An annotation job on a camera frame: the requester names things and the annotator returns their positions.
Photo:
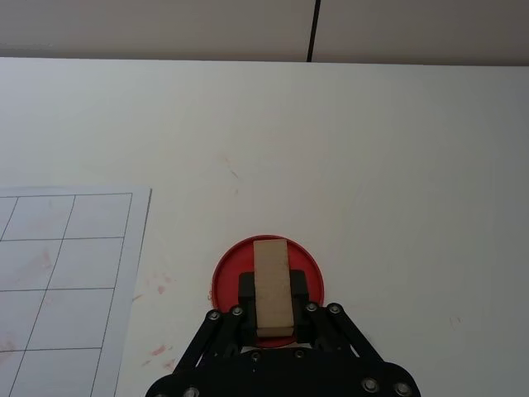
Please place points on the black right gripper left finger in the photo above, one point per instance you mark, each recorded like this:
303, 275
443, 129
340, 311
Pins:
225, 331

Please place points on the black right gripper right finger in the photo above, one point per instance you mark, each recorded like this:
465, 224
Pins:
326, 326

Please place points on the tan wooden rectangular block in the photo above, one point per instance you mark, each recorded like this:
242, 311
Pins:
272, 285

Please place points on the red round plastic lid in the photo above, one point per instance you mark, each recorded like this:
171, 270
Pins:
229, 269

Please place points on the white paper sheet with grid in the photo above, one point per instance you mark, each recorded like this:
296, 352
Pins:
62, 269

